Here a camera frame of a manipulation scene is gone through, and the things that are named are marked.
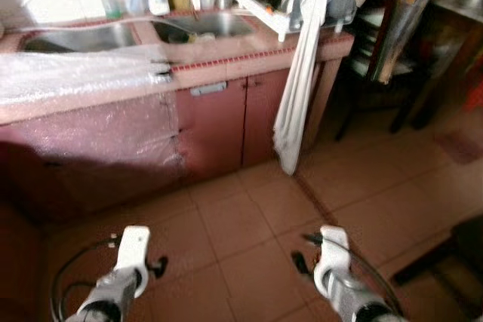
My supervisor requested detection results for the steel kitchen sink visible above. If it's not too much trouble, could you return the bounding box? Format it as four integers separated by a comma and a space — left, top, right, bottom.
149, 10, 259, 46
17, 20, 143, 56

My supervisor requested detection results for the grey cabinet handle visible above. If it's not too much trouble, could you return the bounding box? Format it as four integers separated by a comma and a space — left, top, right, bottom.
189, 81, 228, 97

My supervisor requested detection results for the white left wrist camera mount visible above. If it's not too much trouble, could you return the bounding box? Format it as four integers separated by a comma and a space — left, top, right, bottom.
113, 225, 152, 294

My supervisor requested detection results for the plain pink cabinet door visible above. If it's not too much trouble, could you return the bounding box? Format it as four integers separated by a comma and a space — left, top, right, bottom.
241, 68, 294, 168

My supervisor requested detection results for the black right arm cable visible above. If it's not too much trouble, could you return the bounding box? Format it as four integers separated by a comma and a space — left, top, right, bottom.
302, 232, 406, 321

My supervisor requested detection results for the clear bubble wrap sheet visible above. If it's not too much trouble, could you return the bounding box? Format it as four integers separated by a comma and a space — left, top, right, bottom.
0, 41, 188, 191

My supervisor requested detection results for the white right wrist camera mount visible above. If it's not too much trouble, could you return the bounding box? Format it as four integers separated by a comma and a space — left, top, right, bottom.
312, 225, 352, 299

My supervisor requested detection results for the white dish rack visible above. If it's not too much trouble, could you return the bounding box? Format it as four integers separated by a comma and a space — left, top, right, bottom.
232, 0, 357, 42

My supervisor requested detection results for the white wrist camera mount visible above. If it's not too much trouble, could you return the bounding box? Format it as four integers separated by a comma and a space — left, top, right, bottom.
113, 225, 152, 294
312, 225, 352, 299

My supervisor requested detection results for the pink cabinet door with handle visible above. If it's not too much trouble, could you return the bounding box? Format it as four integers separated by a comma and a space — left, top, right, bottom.
175, 73, 248, 181

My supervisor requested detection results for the yellowish jar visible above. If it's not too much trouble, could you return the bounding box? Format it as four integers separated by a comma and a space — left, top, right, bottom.
168, 0, 193, 14

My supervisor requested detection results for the dark wooden shelf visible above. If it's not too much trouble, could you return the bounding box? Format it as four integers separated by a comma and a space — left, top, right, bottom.
332, 0, 483, 142

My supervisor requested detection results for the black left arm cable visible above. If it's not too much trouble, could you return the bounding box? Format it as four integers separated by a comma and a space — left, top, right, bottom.
48, 235, 122, 322

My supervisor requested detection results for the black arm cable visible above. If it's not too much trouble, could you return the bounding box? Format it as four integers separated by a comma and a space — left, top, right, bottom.
48, 235, 122, 322
302, 232, 406, 321

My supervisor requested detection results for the clear plastic bag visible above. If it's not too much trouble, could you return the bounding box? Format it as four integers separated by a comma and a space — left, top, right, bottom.
376, 0, 435, 86

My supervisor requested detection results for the red object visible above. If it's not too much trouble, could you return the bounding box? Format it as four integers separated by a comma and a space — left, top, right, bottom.
462, 57, 483, 112

